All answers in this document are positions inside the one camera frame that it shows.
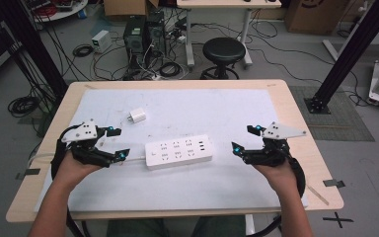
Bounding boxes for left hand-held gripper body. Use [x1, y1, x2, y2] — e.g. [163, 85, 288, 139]
[61, 118, 116, 168]

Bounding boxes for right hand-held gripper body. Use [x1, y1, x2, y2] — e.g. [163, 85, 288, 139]
[241, 121, 308, 167]

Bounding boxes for white charger plug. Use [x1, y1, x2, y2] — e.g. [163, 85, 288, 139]
[127, 107, 147, 124]

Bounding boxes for person's left hand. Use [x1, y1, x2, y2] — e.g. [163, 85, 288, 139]
[53, 152, 103, 191]

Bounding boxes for person's right hand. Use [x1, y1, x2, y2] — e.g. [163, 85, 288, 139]
[252, 159, 299, 198]

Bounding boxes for grey floor mat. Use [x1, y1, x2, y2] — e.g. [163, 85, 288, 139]
[288, 85, 376, 143]

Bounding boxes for grey tape piece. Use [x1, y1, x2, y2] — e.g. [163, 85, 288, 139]
[15, 168, 41, 181]
[322, 179, 346, 189]

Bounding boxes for white table mat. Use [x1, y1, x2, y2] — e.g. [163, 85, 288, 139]
[34, 88, 309, 213]

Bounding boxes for thin wooden stick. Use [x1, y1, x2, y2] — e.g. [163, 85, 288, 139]
[305, 184, 330, 206]

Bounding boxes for person's legs in green pants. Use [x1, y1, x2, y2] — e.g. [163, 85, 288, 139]
[106, 215, 247, 237]

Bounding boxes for black round stool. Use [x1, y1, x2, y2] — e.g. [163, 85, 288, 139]
[199, 37, 247, 81]

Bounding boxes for white power supply box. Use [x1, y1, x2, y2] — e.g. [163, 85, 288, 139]
[91, 30, 114, 54]

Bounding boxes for black computer tower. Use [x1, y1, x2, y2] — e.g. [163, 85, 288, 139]
[122, 15, 148, 69]
[145, 12, 168, 57]

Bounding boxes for black metal stand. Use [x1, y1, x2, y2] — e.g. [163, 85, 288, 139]
[303, 0, 379, 115]
[0, 0, 69, 99]

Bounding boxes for large brown cardboard box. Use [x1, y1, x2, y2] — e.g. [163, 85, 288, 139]
[283, 0, 351, 36]

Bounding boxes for round white table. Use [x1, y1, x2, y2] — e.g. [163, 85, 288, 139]
[22, 0, 90, 24]

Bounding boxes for white-legged wooden desk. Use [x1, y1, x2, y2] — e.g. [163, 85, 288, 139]
[176, 0, 282, 69]

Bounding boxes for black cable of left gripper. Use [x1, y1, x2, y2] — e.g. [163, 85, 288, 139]
[50, 123, 81, 181]

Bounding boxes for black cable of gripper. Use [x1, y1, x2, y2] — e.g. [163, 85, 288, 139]
[50, 123, 81, 181]
[252, 157, 307, 237]

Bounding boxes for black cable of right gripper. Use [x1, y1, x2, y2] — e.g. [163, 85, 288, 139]
[252, 157, 307, 237]

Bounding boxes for coiled black cable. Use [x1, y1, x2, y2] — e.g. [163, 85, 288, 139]
[7, 96, 41, 119]
[71, 43, 95, 58]
[158, 61, 183, 79]

